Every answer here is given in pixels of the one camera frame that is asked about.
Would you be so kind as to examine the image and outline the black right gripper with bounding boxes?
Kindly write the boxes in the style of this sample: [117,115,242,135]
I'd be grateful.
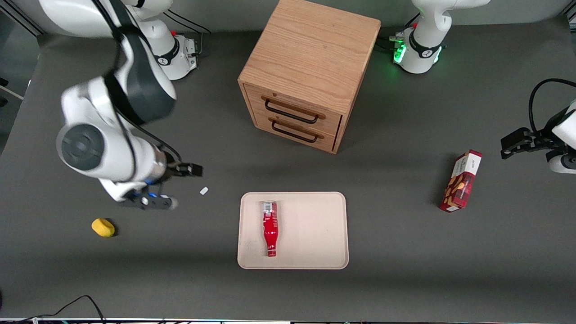
[148,151,203,185]

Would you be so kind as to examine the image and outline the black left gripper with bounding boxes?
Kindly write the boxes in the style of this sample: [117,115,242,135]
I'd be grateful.
[500,108,570,160]

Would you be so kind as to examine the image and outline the red coke bottle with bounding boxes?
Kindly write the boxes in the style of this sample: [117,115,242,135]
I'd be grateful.
[261,201,279,258]

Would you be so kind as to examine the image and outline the beige rectangular tray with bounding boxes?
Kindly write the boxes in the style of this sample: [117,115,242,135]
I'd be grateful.
[237,192,350,270]

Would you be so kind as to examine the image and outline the red plaid cookie box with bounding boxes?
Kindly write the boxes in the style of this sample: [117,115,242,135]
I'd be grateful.
[439,149,483,213]

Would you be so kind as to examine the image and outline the small yellow lemon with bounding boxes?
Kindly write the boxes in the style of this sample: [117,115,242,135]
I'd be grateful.
[91,218,116,238]

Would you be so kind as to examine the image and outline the narrow wooden drawer front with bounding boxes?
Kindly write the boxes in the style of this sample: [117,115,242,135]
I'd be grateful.
[252,110,339,152]

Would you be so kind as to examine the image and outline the wide wooden drawer front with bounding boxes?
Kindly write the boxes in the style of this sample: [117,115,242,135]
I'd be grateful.
[243,84,343,136]

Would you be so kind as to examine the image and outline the wooden drawer cabinet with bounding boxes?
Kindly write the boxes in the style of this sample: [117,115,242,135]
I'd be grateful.
[238,0,382,155]

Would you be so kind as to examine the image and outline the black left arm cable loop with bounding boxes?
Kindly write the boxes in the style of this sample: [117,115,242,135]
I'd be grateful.
[528,78,576,134]

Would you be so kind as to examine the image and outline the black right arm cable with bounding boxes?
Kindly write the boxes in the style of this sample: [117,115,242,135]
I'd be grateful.
[92,0,183,165]

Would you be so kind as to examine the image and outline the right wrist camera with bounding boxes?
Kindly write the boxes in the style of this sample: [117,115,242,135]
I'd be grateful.
[119,191,179,212]

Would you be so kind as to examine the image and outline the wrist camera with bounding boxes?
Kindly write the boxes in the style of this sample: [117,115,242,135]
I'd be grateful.
[119,191,179,212]
[546,152,576,175]

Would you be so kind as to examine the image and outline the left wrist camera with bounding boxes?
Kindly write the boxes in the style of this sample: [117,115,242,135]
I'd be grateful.
[546,152,576,175]

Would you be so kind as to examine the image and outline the short black drawer handle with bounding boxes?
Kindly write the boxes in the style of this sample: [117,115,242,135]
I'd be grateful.
[271,120,319,144]

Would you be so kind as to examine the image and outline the long black drawer handle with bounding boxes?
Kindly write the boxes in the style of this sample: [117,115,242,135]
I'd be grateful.
[264,99,320,125]

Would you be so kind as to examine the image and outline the black right base cable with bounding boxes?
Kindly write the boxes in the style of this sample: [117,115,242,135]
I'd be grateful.
[163,11,212,35]

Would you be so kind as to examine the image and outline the black base cable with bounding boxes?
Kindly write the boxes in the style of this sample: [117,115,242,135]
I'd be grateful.
[376,13,422,51]
[163,11,212,35]

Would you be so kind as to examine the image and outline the black left base cable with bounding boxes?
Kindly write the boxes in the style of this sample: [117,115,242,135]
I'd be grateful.
[376,13,422,51]

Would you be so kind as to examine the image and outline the thin black table cable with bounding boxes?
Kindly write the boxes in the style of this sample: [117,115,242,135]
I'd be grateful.
[0,295,107,324]

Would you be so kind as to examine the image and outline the grey aluminium frame rail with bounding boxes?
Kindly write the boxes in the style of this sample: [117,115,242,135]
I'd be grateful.
[0,0,44,37]

